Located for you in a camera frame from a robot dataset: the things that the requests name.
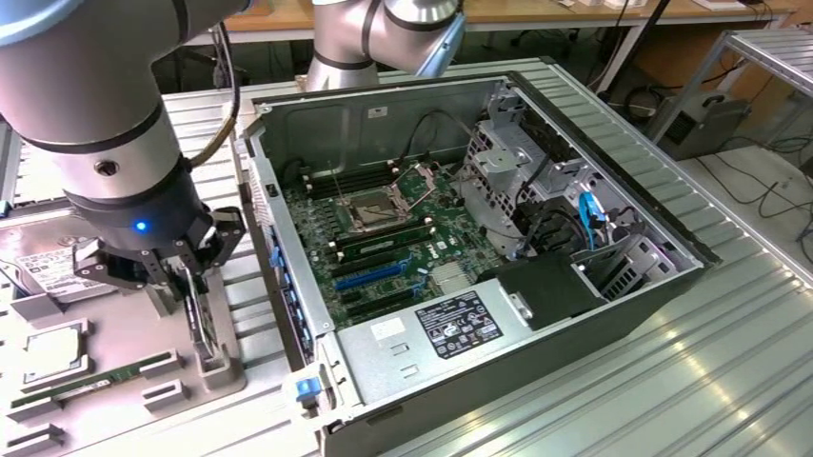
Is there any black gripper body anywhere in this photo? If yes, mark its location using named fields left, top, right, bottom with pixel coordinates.
left=63, top=159, right=215, bottom=287

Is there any silver hard disk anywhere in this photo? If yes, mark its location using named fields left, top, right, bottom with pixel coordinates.
left=0, top=236, right=123, bottom=306

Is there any silver CPU chip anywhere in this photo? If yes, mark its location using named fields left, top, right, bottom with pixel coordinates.
left=20, top=327, right=89, bottom=385

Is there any thin locking lever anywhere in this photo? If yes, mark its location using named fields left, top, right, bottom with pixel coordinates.
left=328, top=159, right=350, bottom=204

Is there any grey parts rack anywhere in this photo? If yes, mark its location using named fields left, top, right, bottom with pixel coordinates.
left=0, top=202, right=250, bottom=457

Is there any CPU socket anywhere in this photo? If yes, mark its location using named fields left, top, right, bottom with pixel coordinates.
left=336, top=189, right=409, bottom=233

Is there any blue expansion slot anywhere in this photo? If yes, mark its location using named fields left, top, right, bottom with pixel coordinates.
left=332, top=263, right=413, bottom=292

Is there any installed green RAM stick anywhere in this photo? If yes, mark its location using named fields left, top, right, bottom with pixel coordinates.
left=328, top=225, right=438, bottom=261

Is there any green motherboard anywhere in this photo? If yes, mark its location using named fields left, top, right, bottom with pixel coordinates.
left=276, top=160, right=485, bottom=330

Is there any metal socket cover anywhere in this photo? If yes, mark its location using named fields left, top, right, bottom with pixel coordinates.
left=387, top=163, right=441, bottom=211

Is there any silver chipset heatsink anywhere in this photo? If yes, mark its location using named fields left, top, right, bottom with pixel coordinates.
left=430, top=263, right=477, bottom=290

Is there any grey power supply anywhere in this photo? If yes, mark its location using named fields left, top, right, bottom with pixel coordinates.
left=334, top=278, right=574, bottom=407

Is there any metal disk bay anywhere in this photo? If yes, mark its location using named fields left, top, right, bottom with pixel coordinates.
left=458, top=117, right=549, bottom=247

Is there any black plastic air shroud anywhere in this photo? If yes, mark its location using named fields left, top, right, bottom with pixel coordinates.
left=477, top=250, right=613, bottom=330

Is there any black open PC case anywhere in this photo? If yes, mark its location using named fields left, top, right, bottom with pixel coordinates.
left=232, top=70, right=724, bottom=442

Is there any wooden desk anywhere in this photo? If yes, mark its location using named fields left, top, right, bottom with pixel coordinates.
left=183, top=0, right=800, bottom=47

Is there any grey computer box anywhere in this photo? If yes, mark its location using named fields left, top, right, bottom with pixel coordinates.
left=645, top=91, right=752, bottom=162

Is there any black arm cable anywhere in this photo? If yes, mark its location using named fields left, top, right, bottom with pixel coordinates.
left=187, top=22, right=247, bottom=168

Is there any black looped wire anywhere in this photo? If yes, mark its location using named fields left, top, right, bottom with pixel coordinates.
left=404, top=109, right=479, bottom=161

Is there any blue wire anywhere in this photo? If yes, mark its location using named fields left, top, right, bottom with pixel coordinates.
left=578, top=189, right=606, bottom=252

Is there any aluminium frame table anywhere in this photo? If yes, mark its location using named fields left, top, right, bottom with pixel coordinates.
left=696, top=29, right=813, bottom=126

